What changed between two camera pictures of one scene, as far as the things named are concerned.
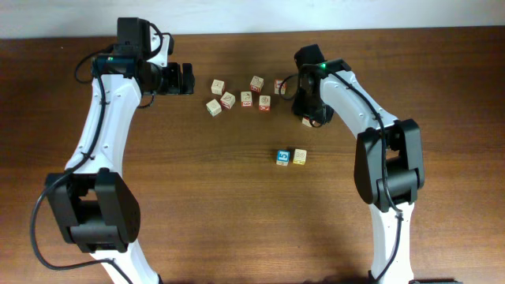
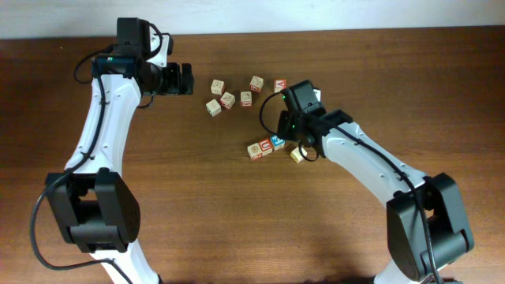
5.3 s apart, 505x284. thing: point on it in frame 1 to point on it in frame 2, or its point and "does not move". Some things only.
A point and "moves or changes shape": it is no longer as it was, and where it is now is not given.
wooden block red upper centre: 256,84 does not move
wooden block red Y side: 264,102 moves or changes shape
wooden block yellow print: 300,156 does not move
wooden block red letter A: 280,87 does not move
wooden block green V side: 214,107 does not move
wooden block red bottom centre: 246,99 does not move
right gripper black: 297,108 to 281,128
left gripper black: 174,86 does not move
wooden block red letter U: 306,121 moves or changes shape
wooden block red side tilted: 227,100 does not move
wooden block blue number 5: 283,157 to 278,143
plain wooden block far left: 218,87 does not move
